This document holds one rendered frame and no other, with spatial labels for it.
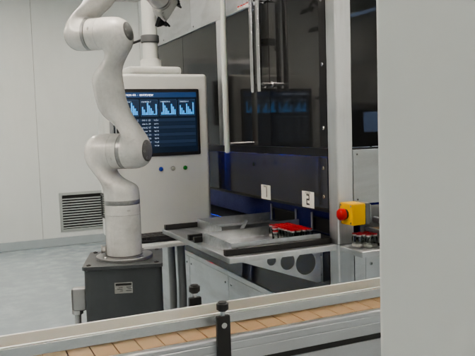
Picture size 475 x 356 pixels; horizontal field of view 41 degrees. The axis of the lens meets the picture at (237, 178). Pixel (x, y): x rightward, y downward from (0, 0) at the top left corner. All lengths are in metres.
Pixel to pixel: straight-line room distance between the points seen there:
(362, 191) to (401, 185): 1.65
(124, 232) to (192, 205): 0.92
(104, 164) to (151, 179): 0.81
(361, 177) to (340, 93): 0.30
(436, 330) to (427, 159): 0.14
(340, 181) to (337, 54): 0.42
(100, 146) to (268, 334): 1.17
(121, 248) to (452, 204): 1.71
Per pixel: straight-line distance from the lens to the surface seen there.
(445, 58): 0.52
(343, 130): 2.15
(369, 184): 2.22
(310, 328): 1.18
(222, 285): 3.16
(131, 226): 2.13
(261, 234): 2.38
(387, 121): 0.57
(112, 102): 2.08
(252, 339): 1.12
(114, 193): 2.11
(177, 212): 2.98
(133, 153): 2.07
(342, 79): 2.16
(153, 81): 2.93
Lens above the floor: 1.29
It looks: 5 degrees down
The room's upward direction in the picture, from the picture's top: 2 degrees counter-clockwise
